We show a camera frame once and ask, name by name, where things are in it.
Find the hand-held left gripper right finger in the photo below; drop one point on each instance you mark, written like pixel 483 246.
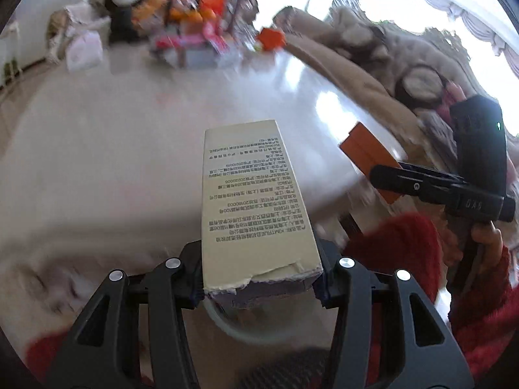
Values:
pixel 330 279

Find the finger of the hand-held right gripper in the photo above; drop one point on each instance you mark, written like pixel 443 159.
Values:
pixel 405 180

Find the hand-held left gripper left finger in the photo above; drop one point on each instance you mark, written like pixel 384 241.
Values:
pixel 190 279

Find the orange cardboard box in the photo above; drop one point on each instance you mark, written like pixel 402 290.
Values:
pixel 361 146

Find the cream printed cardboard box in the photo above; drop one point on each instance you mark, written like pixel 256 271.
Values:
pixel 251 194

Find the person's right forearm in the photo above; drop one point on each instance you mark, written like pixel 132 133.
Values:
pixel 482 312

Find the person's right hand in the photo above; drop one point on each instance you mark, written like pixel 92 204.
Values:
pixel 488 236

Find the red fluffy clothing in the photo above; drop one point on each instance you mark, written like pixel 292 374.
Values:
pixel 397 251

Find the dark star print cloth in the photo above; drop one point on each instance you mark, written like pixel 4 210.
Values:
pixel 284 368

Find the ornate white coffee table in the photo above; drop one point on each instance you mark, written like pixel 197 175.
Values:
pixel 52 283

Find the sofa with beige cover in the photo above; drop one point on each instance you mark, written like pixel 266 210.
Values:
pixel 324 52

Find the white swag curtain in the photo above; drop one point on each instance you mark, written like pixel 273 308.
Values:
pixel 446 8

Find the small orange box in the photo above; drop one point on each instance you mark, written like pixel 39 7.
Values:
pixel 271 38

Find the long red snack packet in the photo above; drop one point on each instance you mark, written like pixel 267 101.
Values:
pixel 178 42

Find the dark flower vase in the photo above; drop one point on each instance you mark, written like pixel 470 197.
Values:
pixel 243 4

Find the white tissue packet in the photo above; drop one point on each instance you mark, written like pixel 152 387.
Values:
pixel 83 48

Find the orange fruit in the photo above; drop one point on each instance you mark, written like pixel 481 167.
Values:
pixel 179 14
pixel 204 15

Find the black round container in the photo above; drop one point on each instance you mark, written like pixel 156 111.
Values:
pixel 121 24

